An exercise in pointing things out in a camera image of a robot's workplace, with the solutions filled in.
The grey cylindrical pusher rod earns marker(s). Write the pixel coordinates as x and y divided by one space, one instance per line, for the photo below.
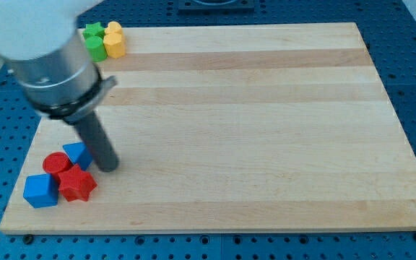
91 132

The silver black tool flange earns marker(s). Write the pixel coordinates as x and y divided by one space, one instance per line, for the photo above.
79 108

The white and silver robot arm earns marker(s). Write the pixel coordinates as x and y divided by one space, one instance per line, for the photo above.
40 43

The red star block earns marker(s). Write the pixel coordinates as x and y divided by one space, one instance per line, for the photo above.
76 184

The green star block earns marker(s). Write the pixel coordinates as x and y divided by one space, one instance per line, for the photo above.
93 30

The blue triangle block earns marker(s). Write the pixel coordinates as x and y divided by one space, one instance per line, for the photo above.
78 154

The red cylinder block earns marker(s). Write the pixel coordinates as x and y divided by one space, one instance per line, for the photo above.
55 163

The green cylinder block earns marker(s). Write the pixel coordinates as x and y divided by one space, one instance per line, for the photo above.
96 48

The blue cube block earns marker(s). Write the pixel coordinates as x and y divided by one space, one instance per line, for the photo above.
41 191

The yellow hexagon block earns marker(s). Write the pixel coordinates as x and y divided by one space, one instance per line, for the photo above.
115 45

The yellow heart block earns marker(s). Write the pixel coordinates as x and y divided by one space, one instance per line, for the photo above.
113 27

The wooden board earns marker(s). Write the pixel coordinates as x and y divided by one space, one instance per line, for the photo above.
237 129

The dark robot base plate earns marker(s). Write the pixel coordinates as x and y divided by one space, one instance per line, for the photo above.
215 5

